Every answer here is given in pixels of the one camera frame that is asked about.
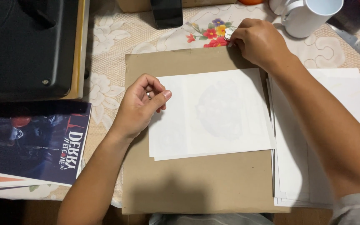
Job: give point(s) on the person's left hand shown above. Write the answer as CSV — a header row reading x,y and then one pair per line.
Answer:
x,y
136,109

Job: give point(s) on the person's right hand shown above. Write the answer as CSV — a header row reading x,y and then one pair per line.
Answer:
x,y
261,43

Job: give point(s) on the person's right fingers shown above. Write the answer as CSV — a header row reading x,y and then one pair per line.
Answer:
x,y
239,34

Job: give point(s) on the orange round object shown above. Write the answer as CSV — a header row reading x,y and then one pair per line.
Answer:
x,y
250,2

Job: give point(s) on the white mug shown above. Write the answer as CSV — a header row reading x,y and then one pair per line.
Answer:
x,y
308,15

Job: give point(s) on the black smartphone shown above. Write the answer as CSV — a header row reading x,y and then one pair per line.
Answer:
x,y
167,13

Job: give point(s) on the white printed paper sheet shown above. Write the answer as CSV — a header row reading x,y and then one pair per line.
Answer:
x,y
217,115

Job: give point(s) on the metal ruler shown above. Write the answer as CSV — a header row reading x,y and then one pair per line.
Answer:
x,y
347,36

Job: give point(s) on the floral lace tablecloth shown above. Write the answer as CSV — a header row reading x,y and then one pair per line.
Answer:
x,y
114,62

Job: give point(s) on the stack of white paper sheets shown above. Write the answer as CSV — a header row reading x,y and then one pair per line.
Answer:
x,y
295,162

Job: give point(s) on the brown cardboard sheet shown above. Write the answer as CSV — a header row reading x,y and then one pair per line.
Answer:
x,y
198,184

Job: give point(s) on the black heat press machine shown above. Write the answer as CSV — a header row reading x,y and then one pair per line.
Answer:
x,y
23,47

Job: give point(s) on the dark printed poster sheet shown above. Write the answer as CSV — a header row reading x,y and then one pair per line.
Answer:
x,y
33,143

